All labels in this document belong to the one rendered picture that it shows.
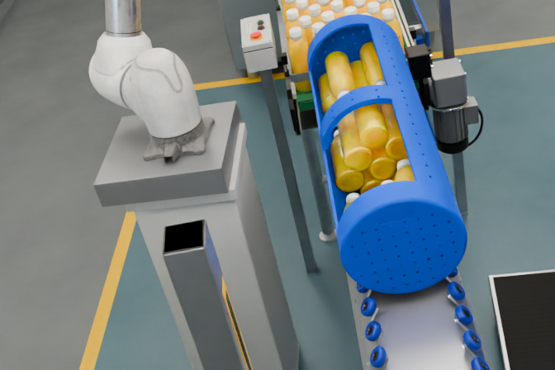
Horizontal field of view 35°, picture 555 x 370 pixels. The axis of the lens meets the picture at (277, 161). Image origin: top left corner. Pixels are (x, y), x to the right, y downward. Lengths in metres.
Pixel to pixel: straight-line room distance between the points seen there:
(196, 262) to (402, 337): 0.93
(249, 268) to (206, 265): 1.44
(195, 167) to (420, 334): 0.77
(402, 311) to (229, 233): 0.66
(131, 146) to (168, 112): 0.23
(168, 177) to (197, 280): 1.21
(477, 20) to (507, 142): 1.14
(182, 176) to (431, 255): 0.74
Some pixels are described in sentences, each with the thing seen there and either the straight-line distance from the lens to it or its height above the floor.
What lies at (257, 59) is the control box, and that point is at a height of 1.05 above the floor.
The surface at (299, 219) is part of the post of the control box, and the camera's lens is 3.38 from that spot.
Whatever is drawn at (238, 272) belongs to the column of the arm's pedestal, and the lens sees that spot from 2.64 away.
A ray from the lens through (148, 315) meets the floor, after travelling 3.61.
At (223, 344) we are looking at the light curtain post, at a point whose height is 1.51.
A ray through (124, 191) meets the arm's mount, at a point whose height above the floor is 1.05.
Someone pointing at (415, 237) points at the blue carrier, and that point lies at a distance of 1.98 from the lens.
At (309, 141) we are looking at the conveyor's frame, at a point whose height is 0.51.
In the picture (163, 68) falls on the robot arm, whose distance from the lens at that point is 2.38.
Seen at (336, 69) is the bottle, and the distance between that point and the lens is 2.54.
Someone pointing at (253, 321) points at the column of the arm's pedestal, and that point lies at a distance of 2.79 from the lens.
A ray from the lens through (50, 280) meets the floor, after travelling 3.96.
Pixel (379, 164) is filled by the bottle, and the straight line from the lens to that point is 2.25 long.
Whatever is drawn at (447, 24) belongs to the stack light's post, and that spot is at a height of 0.89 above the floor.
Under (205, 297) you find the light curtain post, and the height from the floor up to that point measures 1.61.
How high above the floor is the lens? 2.45
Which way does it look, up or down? 36 degrees down
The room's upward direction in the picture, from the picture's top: 14 degrees counter-clockwise
